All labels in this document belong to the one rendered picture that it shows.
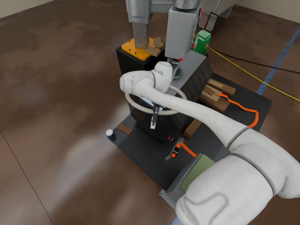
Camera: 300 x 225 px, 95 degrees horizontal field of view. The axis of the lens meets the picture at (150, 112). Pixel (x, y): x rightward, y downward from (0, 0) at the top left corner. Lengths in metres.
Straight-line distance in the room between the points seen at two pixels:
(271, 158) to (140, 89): 0.50
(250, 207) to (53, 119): 2.75
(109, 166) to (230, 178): 1.87
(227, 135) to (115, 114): 2.12
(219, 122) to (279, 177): 0.20
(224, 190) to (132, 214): 1.72
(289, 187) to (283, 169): 0.04
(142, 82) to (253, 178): 0.50
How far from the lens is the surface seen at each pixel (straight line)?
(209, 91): 2.61
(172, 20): 1.37
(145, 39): 2.21
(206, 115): 0.56
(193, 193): 0.42
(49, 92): 3.31
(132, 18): 2.08
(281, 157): 0.50
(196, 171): 1.26
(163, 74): 0.73
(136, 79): 0.65
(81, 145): 2.39
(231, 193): 0.41
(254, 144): 0.49
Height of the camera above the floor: 2.03
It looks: 58 degrees down
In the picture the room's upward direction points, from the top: 1 degrees counter-clockwise
